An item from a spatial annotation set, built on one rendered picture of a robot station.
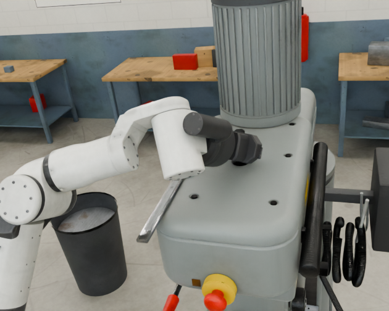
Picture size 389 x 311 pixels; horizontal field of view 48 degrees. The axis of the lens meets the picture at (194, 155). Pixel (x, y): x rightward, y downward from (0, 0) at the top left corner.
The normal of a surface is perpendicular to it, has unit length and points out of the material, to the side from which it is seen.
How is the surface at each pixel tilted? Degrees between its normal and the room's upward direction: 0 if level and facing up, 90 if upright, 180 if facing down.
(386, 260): 0
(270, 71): 90
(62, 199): 99
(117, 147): 53
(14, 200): 60
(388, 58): 90
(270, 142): 0
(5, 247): 67
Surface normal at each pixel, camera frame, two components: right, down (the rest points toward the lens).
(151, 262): -0.11, -0.87
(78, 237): 0.05, 0.53
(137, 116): -0.24, -0.14
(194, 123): -0.52, -0.04
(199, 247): -0.29, 0.49
